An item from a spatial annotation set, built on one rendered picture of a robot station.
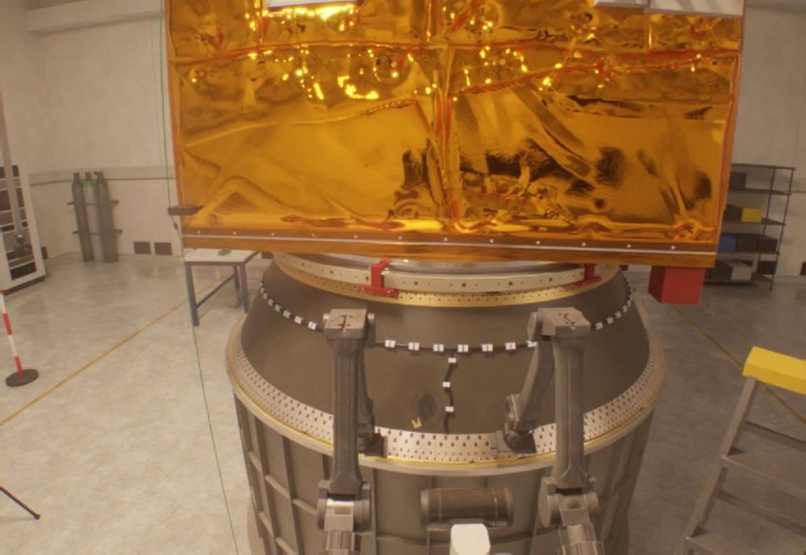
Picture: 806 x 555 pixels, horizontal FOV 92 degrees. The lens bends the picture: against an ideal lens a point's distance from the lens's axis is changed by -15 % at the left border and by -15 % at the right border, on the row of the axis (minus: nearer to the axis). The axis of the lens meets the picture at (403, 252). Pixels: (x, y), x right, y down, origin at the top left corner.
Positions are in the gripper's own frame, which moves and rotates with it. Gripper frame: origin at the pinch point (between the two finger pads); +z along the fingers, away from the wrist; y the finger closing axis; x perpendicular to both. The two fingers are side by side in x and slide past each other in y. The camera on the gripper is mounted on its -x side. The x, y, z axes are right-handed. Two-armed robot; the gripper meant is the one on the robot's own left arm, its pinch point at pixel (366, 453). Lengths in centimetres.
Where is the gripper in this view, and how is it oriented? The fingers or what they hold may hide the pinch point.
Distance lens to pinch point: 150.8
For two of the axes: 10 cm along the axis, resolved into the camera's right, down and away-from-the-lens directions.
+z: 0.0, 7.1, 7.1
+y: -10.0, 0.0, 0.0
